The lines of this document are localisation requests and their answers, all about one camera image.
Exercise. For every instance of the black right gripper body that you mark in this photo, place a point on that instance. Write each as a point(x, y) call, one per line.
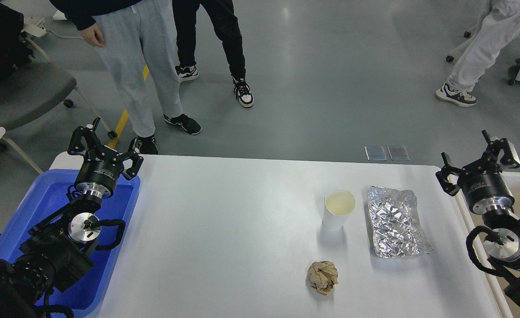
point(484, 190)

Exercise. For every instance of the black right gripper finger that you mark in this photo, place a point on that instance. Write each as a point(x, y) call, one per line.
point(444, 173)
point(500, 154)

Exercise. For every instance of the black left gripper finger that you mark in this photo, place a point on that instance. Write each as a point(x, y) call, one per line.
point(84, 140)
point(132, 154)

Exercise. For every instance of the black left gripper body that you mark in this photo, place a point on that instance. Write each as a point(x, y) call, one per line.
point(99, 173)

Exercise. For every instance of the white paper cup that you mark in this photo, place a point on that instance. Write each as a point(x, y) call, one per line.
point(338, 206)

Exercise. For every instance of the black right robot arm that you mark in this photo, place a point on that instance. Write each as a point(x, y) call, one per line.
point(494, 246)

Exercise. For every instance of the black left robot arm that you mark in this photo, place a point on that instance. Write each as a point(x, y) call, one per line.
point(57, 253)

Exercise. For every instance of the white plastic bin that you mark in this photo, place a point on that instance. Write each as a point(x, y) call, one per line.
point(507, 308)

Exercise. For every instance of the blue plastic bin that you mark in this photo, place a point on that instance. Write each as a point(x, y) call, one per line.
point(48, 193)

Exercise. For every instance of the right metal floor plate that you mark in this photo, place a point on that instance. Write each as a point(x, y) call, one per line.
point(398, 153)

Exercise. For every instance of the metal floor plate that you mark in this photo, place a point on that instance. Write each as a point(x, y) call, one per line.
point(375, 153)
point(398, 153)

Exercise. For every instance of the crumpled aluminium foil tray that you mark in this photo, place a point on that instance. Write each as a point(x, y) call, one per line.
point(395, 223)

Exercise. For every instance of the left metal floor plate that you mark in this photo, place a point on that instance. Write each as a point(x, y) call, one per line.
point(375, 153)

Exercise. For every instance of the grey office chair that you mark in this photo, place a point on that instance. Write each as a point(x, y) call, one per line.
point(30, 84)

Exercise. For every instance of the person in grey sweatpants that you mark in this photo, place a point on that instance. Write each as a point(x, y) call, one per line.
point(129, 35)

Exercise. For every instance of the person in white trousers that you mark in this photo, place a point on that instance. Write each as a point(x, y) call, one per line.
point(497, 26)

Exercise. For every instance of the crumpled brown paper ball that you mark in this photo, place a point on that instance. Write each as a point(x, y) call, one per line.
point(323, 276)

